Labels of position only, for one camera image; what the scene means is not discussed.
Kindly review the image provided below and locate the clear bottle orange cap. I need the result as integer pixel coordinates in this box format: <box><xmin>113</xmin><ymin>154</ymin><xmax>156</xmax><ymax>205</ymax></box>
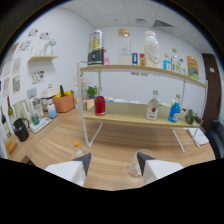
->
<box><xmin>73</xmin><ymin>141</ymin><xmax>85</xmax><ymax>158</ymax></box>

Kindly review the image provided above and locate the blue liquid bottle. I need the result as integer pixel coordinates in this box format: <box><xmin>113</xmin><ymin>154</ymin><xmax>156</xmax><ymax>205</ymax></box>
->
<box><xmin>167</xmin><ymin>93</ymin><xmax>182</xmax><ymax>124</ymax></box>

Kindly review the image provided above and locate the white milk bottle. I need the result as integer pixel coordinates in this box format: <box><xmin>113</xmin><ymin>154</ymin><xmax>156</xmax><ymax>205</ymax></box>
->
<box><xmin>143</xmin><ymin>30</ymin><xmax>161</xmax><ymax>69</ymax></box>

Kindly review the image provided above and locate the clear jar with beige lid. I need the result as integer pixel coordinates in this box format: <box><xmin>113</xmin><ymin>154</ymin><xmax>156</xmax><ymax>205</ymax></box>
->
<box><xmin>116</xmin><ymin>28</ymin><xmax>133</xmax><ymax>66</ymax></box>

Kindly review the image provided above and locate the green cup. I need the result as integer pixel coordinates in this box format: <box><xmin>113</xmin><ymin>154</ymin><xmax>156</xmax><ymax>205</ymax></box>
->
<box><xmin>30</xmin><ymin>109</ymin><xmax>41</xmax><ymax>126</ymax></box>

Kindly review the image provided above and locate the two-tier wooden shelf rack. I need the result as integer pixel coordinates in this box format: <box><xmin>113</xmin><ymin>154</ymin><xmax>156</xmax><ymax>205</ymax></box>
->
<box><xmin>76</xmin><ymin>59</ymin><xmax>208</xmax><ymax>154</ymax></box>

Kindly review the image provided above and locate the clear bottle red label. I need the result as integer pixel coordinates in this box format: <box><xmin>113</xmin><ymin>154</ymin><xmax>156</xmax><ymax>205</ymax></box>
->
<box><xmin>145</xmin><ymin>89</ymin><xmax>160</xmax><ymax>121</ymax></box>

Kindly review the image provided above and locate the glass jar of limes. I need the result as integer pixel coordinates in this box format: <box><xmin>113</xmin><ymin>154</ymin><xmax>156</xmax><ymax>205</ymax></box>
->
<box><xmin>184</xmin><ymin>108</ymin><xmax>198</xmax><ymax>126</ymax></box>

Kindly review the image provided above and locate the small pale blue bottle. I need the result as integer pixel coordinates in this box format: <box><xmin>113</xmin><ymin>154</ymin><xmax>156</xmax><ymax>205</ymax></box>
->
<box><xmin>46</xmin><ymin>102</ymin><xmax>58</xmax><ymax>120</ymax></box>

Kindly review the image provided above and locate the black kettle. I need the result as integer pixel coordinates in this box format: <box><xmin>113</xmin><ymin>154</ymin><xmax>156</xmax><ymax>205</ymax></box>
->
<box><xmin>12</xmin><ymin>117</ymin><xmax>31</xmax><ymax>143</ymax></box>

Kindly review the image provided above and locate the black chair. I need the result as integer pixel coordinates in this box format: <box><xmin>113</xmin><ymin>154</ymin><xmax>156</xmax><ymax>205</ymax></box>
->
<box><xmin>204</xmin><ymin>118</ymin><xmax>224</xmax><ymax>160</ymax></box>

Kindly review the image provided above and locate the red liquid bottle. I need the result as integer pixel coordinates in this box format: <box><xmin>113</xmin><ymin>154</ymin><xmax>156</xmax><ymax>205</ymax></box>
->
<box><xmin>94</xmin><ymin>94</ymin><xmax>107</xmax><ymax>117</ymax></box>

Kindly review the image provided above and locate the clear pitcher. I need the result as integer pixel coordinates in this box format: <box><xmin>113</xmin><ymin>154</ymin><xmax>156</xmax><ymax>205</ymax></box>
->
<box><xmin>13</xmin><ymin>99</ymin><xmax>32</xmax><ymax>123</ymax></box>

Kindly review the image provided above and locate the wine bottle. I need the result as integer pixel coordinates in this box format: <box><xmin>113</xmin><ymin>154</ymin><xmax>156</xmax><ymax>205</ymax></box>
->
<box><xmin>0</xmin><ymin>105</ymin><xmax>12</xmax><ymax>138</ymax></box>
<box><xmin>6</xmin><ymin>95</ymin><xmax>17</xmax><ymax>126</ymax></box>

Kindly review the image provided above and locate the green potted plant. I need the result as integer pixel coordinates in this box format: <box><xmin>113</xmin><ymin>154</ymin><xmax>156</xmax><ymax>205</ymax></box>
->
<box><xmin>86</xmin><ymin>85</ymin><xmax>99</xmax><ymax>100</ymax></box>

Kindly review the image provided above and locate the brown door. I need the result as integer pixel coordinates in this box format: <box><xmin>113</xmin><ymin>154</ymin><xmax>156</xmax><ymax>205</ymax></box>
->
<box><xmin>201</xmin><ymin>53</ymin><xmax>222</xmax><ymax>131</ymax></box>

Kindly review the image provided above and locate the small water bottle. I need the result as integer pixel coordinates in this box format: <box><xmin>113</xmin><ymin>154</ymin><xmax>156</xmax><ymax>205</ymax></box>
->
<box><xmin>179</xmin><ymin>58</ymin><xmax>187</xmax><ymax>75</ymax></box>

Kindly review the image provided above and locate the teal bottle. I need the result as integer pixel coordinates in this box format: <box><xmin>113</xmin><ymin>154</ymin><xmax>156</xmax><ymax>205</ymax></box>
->
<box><xmin>162</xmin><ymin>53</ymin><xmax>172</xmax><ymax>71</ymax></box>

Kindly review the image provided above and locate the clear bottle green cap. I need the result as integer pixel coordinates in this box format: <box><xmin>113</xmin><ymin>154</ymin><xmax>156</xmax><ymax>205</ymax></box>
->
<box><xmin>170</xmin><ymin>48</ymin><xmax>180</xmax><ymax>73</ymax></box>

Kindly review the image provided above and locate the small pink bottle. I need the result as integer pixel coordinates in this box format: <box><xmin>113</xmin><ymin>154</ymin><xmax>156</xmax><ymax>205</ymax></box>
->
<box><xmin>103</xmin><ymin>49</ymin><xmax>110</xmax><ymax>66</ymax></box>

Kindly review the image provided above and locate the black and yellow can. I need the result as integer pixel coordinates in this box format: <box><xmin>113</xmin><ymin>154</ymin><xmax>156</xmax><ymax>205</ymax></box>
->
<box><xmin>87</xmin><ymin>29</ymin><xmax>104</xmax><ymax>67</ymax></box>

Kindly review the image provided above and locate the white figurine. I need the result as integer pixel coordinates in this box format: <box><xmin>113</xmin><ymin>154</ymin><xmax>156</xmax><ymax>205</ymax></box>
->
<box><xmin>43</xmin><ymin>38</ymin><xmax>58</xmax><ymax>57</ymax></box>

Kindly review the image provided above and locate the wooden wall shelf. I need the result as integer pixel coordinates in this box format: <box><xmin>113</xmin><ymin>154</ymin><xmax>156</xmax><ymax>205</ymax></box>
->
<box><xmin>27</xmin><ymin>54</ymin><xmax>59</xmax><ymax>64</ymax></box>

